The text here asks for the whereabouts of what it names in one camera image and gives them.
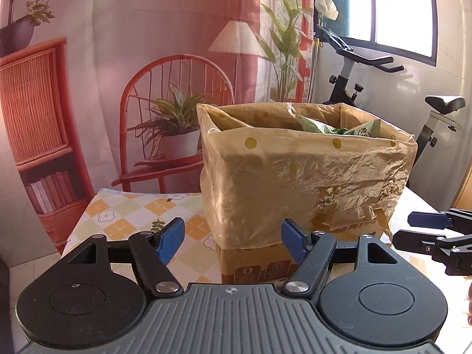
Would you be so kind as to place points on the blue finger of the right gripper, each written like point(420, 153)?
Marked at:
point(457, 220)
point(454, 253)

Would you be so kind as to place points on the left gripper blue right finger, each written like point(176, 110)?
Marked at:
point(312, 252)

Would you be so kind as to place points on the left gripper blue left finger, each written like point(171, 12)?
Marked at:
point(152, 252)

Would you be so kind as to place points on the green snack bag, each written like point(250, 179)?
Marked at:
point(369, 129)

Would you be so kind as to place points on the person's right hand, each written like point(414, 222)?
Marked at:
point(469, 299)

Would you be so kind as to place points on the checkered floral tablecloth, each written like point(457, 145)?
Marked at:
point(118, 215)

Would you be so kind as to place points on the cardboard box with plastic liner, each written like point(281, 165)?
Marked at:
point(260, 168)

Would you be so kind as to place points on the black exercise bike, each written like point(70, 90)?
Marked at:
point(388, 91)

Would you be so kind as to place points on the printed room scene backdrop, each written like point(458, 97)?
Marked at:
point(102, 93)

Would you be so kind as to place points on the white cloth on pole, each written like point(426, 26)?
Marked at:
point(326, 8)

